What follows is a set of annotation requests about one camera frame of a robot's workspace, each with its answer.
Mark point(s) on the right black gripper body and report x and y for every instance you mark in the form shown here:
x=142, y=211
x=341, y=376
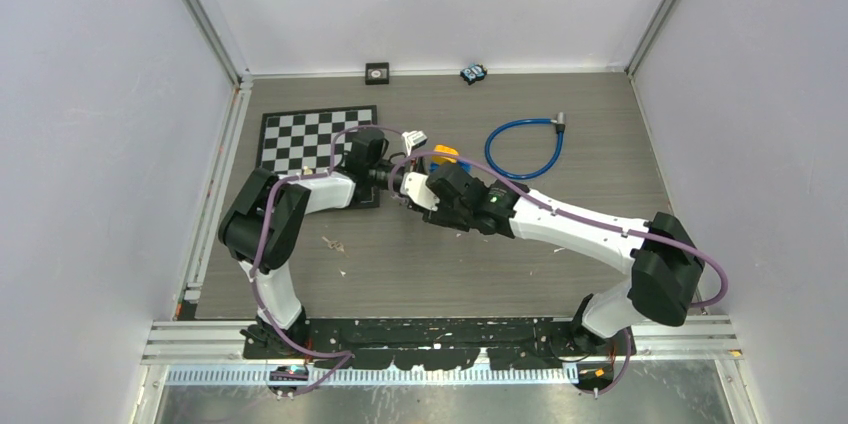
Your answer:
x=452, y=216

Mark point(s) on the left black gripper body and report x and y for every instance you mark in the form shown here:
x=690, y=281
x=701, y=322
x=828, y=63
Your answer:
x=397, y=178

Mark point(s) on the silver key bunch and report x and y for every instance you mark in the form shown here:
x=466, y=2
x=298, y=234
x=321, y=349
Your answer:
x=335, y=245

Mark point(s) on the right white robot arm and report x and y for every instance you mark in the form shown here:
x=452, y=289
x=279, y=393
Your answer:
x=661, y=274

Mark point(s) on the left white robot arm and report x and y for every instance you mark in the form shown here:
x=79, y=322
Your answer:
x=262, y=225

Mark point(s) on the blue yellow toy car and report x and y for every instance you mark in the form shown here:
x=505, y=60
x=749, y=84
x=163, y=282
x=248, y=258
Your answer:
x=445, y=154

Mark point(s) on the small black square box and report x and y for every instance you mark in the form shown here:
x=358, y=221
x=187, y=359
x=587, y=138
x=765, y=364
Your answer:
x=377, y=73

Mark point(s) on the black white chessboard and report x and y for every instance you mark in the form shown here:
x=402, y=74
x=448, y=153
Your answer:
x=290, y=141

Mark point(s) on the small blue toy car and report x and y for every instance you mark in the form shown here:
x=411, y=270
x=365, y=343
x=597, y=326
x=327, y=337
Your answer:
x=473, y=73

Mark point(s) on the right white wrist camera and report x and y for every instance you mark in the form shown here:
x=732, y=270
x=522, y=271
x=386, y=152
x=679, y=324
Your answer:
x=414, y=188

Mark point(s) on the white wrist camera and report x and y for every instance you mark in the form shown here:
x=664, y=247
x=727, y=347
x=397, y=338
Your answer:
x=413, y=140
x=414, y=188

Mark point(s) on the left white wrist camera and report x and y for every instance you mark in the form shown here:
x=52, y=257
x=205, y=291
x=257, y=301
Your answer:
x=413, y=140

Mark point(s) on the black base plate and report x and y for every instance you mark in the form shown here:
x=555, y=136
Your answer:
x=431, y=344

